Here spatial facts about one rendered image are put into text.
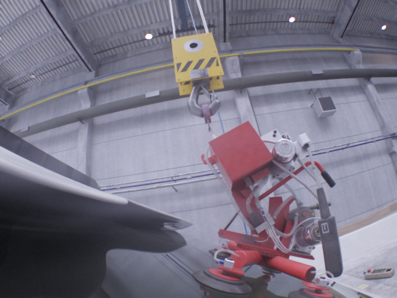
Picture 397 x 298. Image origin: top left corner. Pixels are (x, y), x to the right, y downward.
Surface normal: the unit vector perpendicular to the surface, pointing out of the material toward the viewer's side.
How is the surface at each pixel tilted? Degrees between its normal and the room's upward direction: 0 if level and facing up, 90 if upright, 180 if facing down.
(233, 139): 90
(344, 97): 90
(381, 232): 90
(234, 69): 137
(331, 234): 90
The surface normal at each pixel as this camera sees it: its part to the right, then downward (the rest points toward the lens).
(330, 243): -0.65, -0.18
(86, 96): 0.04, 0.44
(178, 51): -0.09, -0.35
